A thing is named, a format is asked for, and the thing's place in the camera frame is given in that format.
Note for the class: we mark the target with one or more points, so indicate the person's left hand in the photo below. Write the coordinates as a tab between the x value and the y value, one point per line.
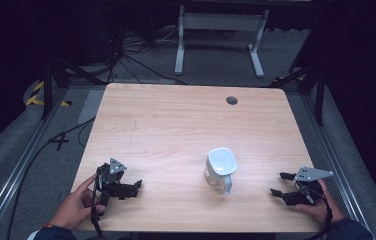
74	206

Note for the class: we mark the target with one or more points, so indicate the grey round table grommet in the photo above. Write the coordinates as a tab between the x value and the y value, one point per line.
231	100

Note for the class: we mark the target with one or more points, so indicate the black metal stand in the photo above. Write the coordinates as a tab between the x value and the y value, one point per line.
47	86
319	96

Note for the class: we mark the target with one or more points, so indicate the white metal desk frame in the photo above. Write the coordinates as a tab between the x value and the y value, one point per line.
221	21

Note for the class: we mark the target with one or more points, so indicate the yellow black floor tape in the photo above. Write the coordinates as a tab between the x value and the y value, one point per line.
32	99

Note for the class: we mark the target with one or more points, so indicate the grey floor plate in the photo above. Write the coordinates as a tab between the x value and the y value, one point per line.
91	106

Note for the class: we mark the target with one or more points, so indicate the person's right hand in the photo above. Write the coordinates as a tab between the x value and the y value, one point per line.
329	210

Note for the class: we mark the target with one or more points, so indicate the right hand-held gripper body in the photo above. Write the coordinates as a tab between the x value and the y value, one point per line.
304	196

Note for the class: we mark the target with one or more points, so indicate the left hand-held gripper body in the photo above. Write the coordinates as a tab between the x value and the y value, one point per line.
107	181

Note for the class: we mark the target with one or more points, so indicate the aluminium floor rail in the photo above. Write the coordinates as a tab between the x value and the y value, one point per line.
332	150
16	173

